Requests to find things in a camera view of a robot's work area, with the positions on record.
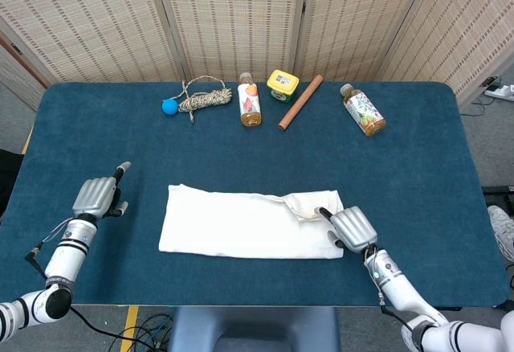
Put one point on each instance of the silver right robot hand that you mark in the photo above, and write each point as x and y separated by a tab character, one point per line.
353	229

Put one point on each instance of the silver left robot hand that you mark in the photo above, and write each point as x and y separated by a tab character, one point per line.
94	197

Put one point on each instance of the white T-shirt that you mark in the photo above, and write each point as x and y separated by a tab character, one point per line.
233	223

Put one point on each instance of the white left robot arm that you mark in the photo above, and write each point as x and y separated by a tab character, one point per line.
66	255

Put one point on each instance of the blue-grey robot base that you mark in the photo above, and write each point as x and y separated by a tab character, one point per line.
253	328

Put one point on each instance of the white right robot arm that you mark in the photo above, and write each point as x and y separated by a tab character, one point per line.
401	291

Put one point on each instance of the black object beside table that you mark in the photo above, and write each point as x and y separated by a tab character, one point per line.
8	179

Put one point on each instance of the blue ball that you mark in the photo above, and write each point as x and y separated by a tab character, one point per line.
169	107

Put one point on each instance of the tea bottle with green label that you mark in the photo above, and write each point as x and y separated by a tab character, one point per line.
363	111

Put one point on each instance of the blue table mat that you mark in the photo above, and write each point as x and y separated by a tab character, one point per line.
241	155

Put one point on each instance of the wooden rolling pin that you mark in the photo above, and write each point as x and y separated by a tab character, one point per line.
300	103

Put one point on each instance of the white sneaker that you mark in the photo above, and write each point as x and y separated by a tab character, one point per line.
502	227

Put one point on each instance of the black floor bar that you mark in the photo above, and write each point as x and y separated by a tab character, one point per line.
498	190

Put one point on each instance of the green tub with yellow lid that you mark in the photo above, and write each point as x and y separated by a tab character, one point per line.
282	86

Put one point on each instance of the tea bottle with red label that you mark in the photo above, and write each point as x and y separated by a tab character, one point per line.
250	103

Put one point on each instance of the white power strip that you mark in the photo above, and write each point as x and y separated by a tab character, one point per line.
502	92

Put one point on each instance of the woven folding screen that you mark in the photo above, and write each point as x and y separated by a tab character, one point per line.
241	14

